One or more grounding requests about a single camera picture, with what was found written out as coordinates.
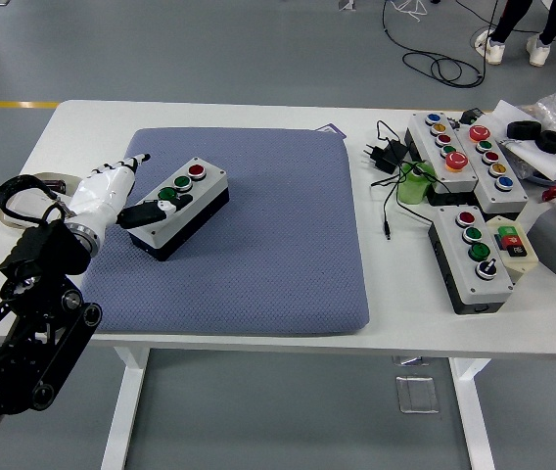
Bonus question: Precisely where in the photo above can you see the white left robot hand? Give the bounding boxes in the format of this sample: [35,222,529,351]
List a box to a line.
[65,152,194,231]

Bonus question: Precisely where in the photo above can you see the grey four-button control box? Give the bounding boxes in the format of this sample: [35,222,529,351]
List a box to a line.
[124,157,230,262]
[427,205,514,315]

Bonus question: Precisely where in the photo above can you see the grey five-button emergency-stop box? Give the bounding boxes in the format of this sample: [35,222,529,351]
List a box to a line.
[453,122,530,215]
[403,112,480,206]

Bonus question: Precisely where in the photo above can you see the blue-grey padded mat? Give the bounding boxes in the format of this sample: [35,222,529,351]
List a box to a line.
[79,127,371,338]

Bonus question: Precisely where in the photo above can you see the white table leg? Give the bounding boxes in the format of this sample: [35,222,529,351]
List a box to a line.
[100,346,151,470]
[448,356,497,470]

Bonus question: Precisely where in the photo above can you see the purple-edged card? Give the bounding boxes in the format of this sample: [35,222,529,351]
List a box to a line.
[314,121,348,141]

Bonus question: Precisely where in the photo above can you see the black power adapter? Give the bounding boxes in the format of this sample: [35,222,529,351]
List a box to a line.
[359,139,406,173]

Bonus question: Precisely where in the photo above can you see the green plastic cup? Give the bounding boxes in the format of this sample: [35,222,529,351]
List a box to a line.
[395,160,437,205]

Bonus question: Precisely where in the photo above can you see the metal floor outlet plate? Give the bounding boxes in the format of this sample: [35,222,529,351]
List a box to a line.
[394,374,440,415]

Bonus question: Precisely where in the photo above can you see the white paper sheet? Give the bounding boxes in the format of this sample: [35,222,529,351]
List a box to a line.
[490,99,556,178]

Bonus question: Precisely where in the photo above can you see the person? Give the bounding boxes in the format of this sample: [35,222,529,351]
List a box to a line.
[473,0,556,68]

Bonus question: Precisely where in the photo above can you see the black adapter cord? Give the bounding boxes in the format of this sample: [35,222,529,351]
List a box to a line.
[369,119,436,241]

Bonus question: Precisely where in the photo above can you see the black floor cable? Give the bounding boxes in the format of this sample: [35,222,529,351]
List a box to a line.
[380,0,556,89]

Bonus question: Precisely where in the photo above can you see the cream three-key switch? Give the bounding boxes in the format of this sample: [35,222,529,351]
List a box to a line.
[485,214,538,285]

